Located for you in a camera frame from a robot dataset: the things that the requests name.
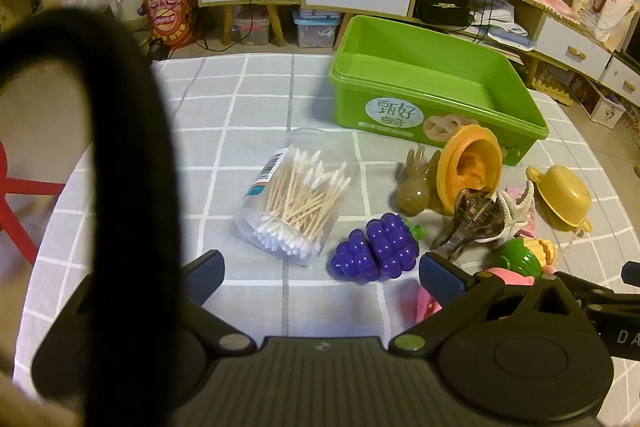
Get amber toy octopus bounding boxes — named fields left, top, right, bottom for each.
left=396, top=144, right=443, bottom=214

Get green yellow toy corn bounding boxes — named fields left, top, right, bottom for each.
left=495, top=234, right=558, bottom=280

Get grey checked tablecloth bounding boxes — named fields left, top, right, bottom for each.
left=12, top=54, right=640, bottom=427

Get folded linens pile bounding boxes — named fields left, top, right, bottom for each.
left=467, top=0, right=533, bottom=58

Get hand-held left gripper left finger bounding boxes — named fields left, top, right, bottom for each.
left=177, top=249, right=256, bottom=358

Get wooden low sideboard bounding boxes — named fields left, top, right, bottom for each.
left=410, top=0, right=640, bottom=108

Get yellow egg carton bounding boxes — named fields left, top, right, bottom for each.
left=530, top=72, right=576, bottom=108

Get red snack bag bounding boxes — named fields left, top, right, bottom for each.
left=139, top=0, right=198, bottom=48

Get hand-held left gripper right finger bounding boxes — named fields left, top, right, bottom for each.
left=390, top=252, right=596, bottom=358

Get white starfish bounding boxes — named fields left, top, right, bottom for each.
left=492, top=179, right=536, bottom=248

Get white patterned crate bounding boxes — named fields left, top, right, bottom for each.
left=585, top=79, right=628, bottom=130

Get yellow toy pot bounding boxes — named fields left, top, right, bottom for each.
left=525, top=164, right=593, bottom=230

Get clear storage box pink contents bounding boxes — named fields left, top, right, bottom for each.
left=234, top=4, right=273, bottom=46

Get black case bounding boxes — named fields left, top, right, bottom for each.
left=412, top=0, right=473, bottom=28

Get purple toy grapes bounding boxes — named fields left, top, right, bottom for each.
left=329, top=213, right=427, bottom=282

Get pink toy pig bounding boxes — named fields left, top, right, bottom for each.
left=414, top=266, right=557, bottom=323

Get clear storage box blue lid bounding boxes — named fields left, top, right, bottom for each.
left=292, top=9, right=342, bottom=49

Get person's left forearm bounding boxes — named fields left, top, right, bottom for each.
left=0, top=369, right=83, bottom=427

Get clear cotton swab jar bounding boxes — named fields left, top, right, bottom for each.
left=235, top=127, right=362, bottom=267

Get green plastic box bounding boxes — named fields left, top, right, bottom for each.
left=328, top=14, right=550, bottom=166

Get white paper bag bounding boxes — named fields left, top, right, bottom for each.
left=592, top=0, right=638, bottom=52

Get black wrist strap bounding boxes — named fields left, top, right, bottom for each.
left=0, top=7, right=186, bottom=427

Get pink braided rope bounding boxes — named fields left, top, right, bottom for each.
left=545, top=227, right=586, bottom=275

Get red chair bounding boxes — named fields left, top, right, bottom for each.
left=0, top=142, right=66, bottom=268

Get orange toy bowl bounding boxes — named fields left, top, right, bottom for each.
left=436, top=124, right=502, bottom=212

